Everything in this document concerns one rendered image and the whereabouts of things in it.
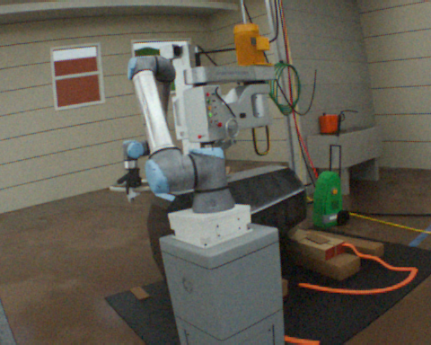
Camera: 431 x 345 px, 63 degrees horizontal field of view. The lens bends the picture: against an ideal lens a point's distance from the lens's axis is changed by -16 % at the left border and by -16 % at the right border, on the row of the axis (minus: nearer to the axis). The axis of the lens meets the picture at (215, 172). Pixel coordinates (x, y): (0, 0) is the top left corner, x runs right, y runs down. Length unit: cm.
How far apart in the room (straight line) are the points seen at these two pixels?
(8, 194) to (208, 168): 710
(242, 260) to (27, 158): 726
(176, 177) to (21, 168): 704
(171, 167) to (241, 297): 63
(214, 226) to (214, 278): 22
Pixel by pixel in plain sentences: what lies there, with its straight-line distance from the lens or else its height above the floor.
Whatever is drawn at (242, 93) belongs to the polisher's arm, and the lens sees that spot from 338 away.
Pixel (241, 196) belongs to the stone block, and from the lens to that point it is 297.
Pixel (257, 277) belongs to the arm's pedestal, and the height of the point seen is 66.
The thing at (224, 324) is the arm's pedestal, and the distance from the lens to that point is 177.
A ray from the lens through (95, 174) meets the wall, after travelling 904.
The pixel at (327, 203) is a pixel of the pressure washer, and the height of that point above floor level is 28.
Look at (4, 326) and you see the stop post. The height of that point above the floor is 57.
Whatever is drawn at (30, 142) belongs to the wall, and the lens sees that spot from 860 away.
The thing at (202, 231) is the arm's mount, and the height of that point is 93.
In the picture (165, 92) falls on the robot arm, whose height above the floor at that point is 153.
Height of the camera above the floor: 141
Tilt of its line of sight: 9 degrees down
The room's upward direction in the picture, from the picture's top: 7 degrees counter-clockwise
